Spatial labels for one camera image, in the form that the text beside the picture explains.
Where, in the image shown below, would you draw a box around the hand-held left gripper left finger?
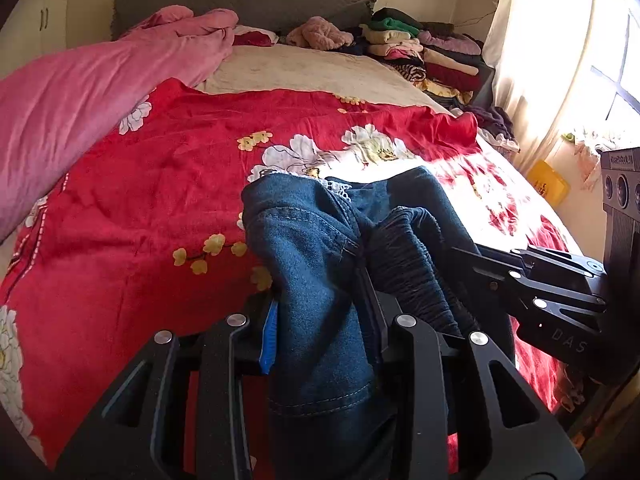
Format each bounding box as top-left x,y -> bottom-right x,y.
55,290 -> 281,480

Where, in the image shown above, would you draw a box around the blue denim jeans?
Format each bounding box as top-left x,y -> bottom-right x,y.
240,165 -> 516,480

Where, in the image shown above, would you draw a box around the window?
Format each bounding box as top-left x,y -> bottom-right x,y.
585,0 -> 640,151

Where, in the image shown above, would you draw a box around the cream wardrobe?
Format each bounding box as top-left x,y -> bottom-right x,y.
0,0 -> 73,81

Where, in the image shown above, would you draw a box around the beige bed sheet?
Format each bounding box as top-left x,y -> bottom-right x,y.
195,42 -> 456,116

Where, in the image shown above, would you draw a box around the pink blanket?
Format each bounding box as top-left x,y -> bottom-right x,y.
0,5 -> 241,246

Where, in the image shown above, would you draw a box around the pink fluffy garment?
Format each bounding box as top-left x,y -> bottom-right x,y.
286,16 -> 355,52

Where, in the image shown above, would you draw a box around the red floral blanket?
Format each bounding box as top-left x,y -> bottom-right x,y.
0,77 -> 586,471

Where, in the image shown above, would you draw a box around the yellow plastic container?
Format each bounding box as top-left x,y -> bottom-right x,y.
527,160 -> 571,206

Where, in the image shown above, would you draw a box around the pale ruffled cloth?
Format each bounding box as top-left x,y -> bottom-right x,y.
560,132 -> 608,191

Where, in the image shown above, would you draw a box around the cream curtain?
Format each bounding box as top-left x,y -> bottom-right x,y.
482,0 -> 626,176

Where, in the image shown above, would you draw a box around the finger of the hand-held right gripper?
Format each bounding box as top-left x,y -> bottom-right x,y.
470,242 -> 608,286
450,247 -> 608,323

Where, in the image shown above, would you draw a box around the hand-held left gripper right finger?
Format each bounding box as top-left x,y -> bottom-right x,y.
350,255 -> 583,480

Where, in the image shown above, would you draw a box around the dark ruffled garment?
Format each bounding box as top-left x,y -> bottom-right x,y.
465,105 -> 521,153

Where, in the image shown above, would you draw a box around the stack of folded clothes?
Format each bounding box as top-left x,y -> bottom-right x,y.
357,7 -> 488,108

